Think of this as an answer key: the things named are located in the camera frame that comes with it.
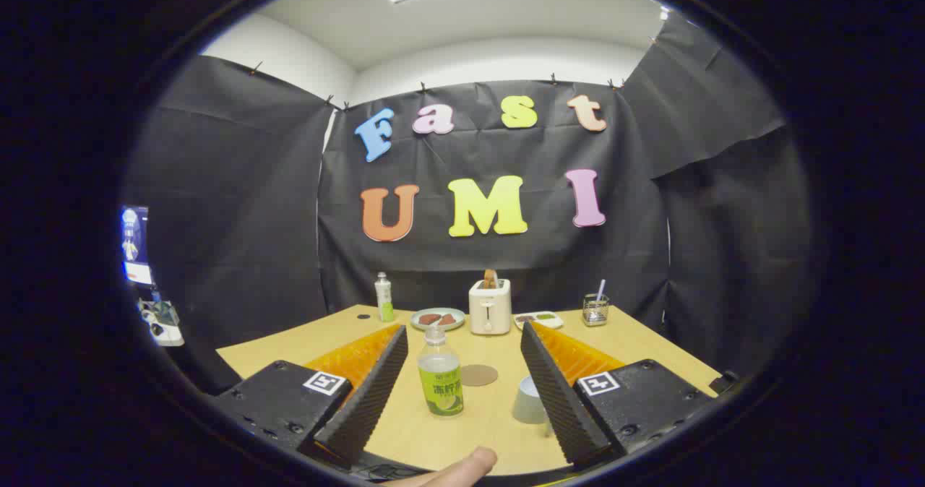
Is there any grey plate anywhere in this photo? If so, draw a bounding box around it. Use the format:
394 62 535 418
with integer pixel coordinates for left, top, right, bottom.
410 307 466 332

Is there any lit screen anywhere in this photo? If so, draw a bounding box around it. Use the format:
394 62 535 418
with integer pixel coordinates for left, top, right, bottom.
120 205 154 287

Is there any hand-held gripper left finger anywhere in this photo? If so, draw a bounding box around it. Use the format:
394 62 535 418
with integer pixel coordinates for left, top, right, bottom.
213 323 410 470

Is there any small white squeeze bottle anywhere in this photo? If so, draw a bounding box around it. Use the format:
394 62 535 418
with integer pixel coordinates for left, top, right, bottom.
374 272 395 323

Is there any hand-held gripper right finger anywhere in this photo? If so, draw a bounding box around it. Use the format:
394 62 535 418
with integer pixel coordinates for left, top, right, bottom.
520 321 720 470

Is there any white snack tray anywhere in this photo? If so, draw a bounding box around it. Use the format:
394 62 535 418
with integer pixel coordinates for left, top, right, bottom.
513 311 564 330

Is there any green label juice bottle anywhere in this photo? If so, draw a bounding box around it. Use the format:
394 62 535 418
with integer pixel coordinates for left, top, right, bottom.
417 326 465 418

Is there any black backdrop cloth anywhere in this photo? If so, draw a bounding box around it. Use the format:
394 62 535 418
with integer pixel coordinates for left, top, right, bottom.
119 10 814 394

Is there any wire mesh holder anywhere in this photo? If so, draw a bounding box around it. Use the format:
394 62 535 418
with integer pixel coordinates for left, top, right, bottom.
582 293 610 327

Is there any cream toaster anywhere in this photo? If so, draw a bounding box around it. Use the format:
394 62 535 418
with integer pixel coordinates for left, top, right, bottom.
468 278 513 336

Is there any pale blue cup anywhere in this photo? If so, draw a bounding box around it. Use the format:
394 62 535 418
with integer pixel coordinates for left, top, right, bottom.
512 376 550 425

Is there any wooden table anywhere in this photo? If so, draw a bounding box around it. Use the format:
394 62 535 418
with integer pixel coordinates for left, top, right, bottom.
215 303 722 477

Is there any white device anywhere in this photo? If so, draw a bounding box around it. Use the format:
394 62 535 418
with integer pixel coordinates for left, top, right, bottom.
139 299 185 348

